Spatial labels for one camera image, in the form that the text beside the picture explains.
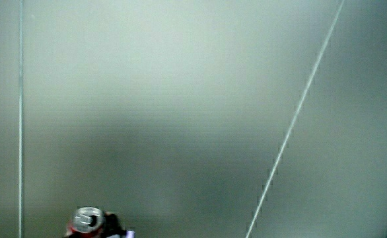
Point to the person's right hand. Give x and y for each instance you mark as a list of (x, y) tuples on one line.
[(113, 227)]

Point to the red cola can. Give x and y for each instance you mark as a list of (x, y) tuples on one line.
[(87, 221)]

